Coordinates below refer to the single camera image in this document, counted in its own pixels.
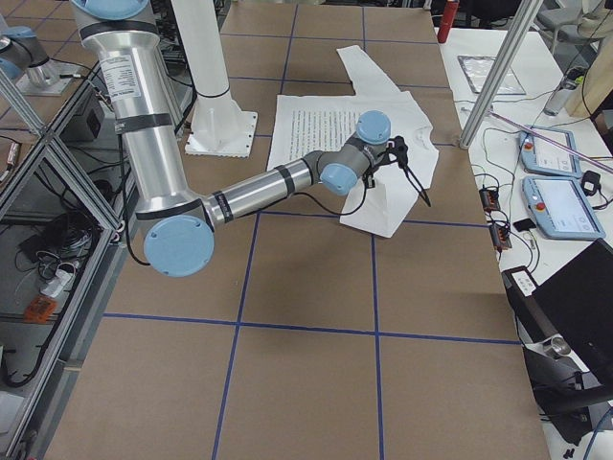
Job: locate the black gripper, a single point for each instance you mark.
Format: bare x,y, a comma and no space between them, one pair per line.
415,180

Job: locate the white long-sleeve printed shirt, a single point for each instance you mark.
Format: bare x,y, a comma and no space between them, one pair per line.
308,123

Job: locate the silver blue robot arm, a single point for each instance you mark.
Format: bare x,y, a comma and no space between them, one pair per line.
29,67
180,224

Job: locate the far blue teach pendant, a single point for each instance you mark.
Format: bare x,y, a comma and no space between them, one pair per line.
541,157

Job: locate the blue teach pendant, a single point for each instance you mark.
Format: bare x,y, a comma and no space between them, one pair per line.
541,157
559,208

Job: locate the near blue teach pendant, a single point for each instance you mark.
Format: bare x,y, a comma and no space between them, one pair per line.
559,208

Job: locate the red cylinder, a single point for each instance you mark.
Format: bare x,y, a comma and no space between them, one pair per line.
449,13

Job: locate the black laptop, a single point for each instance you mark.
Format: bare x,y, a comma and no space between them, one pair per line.
575,302

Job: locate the white central mounting column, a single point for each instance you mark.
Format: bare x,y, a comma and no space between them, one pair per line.
219,127

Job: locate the aluminium frame post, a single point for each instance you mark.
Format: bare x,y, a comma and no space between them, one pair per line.
520,25

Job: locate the aluminium truss frame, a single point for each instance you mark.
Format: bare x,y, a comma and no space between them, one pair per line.
60,247

